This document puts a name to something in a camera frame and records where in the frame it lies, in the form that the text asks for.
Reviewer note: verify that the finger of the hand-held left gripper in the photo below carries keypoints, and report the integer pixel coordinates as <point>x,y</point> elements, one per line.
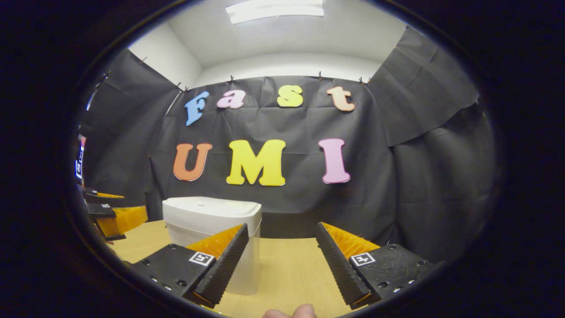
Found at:
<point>95,196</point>
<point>99,210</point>

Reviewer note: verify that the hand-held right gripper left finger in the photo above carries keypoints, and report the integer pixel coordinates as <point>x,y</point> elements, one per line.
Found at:
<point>227,269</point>

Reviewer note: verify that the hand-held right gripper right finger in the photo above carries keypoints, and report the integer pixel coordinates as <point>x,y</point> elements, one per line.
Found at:
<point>340,269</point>

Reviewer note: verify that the wooden desktop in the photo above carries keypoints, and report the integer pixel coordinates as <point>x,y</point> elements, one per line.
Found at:
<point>287,269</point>

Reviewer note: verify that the computer monitor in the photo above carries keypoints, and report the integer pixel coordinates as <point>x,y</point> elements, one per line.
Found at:
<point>80,159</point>

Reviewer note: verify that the ceiling light panel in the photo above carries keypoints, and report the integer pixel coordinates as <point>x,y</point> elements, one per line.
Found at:
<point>273,11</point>

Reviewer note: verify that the white desktop garbage bin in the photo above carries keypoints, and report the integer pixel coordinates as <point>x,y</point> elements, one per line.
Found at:
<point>207,216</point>

